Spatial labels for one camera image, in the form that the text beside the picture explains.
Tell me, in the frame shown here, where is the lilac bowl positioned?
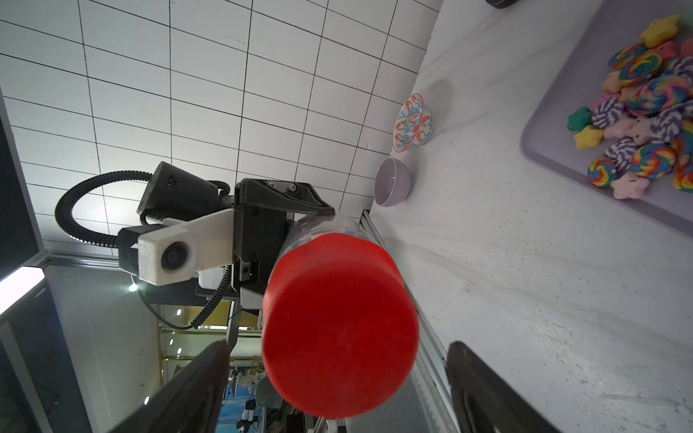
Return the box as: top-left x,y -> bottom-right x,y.
374,157 -> 413,207

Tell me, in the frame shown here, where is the yellow star candy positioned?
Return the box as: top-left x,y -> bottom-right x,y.
574,126 -> 604,150

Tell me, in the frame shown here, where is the dark green star candy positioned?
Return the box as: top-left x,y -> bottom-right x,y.
567,106 -> 593,133

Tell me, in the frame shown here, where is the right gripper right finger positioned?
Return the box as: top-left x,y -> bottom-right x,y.
446,341 -> 559,433

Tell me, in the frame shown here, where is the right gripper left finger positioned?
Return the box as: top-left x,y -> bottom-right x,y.
113,340 -> 230,433

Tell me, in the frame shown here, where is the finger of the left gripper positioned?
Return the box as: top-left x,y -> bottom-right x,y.
235,179 -> 336,217

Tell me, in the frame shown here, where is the lilac plastic tray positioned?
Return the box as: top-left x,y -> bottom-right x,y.
520,1 -> 692,236

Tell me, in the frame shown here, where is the aluminium mounting rail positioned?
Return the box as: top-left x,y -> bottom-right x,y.
359,210 -> 461,433

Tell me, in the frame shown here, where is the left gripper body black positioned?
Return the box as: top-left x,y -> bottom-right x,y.
232,205 -> 293,310

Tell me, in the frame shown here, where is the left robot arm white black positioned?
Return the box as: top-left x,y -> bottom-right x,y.
54,162 -> 336,328

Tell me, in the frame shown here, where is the patterned red blue bowl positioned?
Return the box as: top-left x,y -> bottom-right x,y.
393,94 -> 435,153

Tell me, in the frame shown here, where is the metal glass holder stand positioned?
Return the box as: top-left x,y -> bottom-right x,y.
485,0 -> 519,9

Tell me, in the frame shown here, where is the red lid candy jar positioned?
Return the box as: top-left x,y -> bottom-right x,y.
262,214 -> 420,419

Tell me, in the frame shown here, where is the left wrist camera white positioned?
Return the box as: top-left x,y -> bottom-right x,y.
137,209 -> 235,286

